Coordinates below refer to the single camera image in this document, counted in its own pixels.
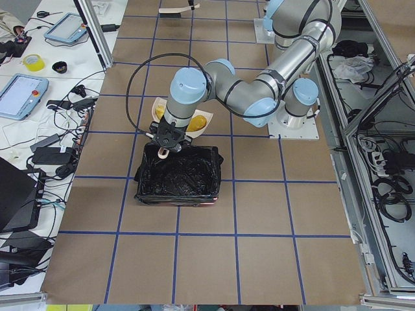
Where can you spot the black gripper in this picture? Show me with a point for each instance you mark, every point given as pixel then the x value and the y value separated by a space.
pixel 186 138

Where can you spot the yellow sponge wedge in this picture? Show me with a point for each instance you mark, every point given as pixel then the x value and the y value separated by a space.
pixel 160 111

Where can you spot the yellow toy potato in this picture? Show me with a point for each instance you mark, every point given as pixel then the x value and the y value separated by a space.
pixel 197 123

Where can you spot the beige hand brush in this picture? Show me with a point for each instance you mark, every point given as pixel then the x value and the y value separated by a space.
pixel 178 10

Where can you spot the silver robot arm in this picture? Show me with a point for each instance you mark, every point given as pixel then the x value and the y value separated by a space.
pixel 302 29

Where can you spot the pink bin with black liner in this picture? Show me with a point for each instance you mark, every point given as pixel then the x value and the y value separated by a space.
pixel 189 177

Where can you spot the black power adapter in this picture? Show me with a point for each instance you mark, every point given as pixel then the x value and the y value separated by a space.
pixel 53 155

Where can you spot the upper blue teach pendant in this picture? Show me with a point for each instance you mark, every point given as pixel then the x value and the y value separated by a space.
pixel 67 30

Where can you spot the blue teach pendant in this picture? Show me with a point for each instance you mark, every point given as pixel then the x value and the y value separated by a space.
pixel 21 95
pixel 67 30

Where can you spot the lower blue teach pendant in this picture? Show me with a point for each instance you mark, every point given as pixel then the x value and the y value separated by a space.
pixel 21 95

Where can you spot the yellow tape roll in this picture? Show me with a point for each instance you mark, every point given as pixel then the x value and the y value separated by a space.
pixel 34 62

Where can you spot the black laptop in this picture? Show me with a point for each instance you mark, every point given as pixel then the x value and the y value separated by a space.
pixel 21 192

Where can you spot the black scissors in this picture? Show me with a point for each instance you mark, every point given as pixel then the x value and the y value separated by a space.
pixel 44 14

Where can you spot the crumpled white cloth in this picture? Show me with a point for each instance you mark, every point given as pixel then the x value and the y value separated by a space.
pixel 355 69

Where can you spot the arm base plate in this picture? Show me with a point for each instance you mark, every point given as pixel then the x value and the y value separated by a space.
pixel 282 125
pixel 262 35

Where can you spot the aluminium frame post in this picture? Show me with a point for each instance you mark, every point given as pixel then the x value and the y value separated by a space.
pixel 93 27

